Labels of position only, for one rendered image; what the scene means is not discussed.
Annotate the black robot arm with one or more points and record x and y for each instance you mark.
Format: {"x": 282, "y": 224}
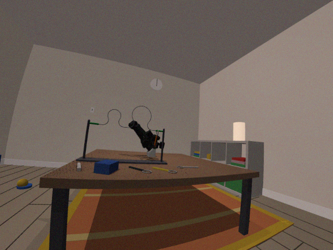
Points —
{"x": 143, "y": 135}

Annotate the blue rectangular block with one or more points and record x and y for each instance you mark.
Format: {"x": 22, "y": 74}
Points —
{"x": 106, "y": 166}

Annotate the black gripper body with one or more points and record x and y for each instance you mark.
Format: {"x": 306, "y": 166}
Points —
{"x": 146, "y": 144}

